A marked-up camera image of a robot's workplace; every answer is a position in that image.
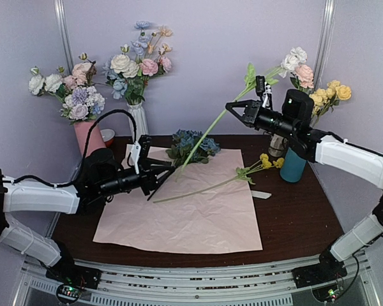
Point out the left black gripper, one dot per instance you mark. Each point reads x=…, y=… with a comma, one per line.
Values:
x=150, y=181

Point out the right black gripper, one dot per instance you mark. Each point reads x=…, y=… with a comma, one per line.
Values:
x=251, y=113

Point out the white carnation stem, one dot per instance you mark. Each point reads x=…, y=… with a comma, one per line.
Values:
x=290, y=62

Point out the blue hydrangea stem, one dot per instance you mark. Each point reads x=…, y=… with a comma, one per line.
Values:
x=184, y=143

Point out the small yellow flower stem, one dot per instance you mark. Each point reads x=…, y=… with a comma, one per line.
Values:
x=242, y=174

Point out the pink wrapping paper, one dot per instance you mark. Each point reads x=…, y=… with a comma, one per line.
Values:
x=219, y=221

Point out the pink peony stem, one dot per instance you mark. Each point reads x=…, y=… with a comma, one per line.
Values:
x=302, y=78

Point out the cream yellow rose stem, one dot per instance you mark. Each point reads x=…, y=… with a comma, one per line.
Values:
x=325, y=100

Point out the cream printed ribbon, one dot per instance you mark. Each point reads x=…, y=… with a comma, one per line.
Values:
x=260, y=195

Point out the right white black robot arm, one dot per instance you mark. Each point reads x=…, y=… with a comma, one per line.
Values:
x=365, y=164

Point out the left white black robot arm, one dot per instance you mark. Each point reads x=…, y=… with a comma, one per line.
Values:
x=52, y=255

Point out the pink vase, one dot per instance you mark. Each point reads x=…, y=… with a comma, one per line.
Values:
x=95, y=141

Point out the white ribbed vase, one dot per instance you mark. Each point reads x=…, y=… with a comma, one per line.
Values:
x=139, y=115

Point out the teal vase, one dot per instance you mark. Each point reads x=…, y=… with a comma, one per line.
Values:
x=293, y=167

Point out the pastel flowers in pink vase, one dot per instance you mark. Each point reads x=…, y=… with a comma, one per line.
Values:
x=80, y=100

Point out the pastel flowers in white vase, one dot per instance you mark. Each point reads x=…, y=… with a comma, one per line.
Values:
x=144, y=58

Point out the cream floral mug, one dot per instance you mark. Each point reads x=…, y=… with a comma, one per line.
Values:
x=277, y=146

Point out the red white bowl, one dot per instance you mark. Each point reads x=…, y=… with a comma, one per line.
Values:
x=108, y=136

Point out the left round status board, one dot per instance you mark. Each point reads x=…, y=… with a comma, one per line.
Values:
x=67, y=294

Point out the round status board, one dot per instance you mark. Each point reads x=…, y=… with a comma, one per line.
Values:
x=67, y=294
x=330, y=292

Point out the right round status board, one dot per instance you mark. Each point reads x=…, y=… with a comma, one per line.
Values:
x=330, y=292

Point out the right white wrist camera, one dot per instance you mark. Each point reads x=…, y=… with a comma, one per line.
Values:
x=264, y=92

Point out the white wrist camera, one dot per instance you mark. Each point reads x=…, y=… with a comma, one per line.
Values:
x=139, y=152
x=264, y=92

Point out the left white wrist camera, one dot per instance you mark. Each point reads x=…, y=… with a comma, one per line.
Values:
x=139, y=152

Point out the aluminium rail base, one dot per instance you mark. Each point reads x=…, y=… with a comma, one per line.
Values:
x=261, y=284

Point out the right aluminium post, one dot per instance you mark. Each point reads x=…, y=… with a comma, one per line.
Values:
x=318, y=28

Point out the aluminium post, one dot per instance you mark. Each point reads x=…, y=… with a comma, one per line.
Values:
x=318, y=28
x=63, y=31

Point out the left aluminium post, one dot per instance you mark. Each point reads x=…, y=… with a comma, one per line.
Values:
x=63, y=31

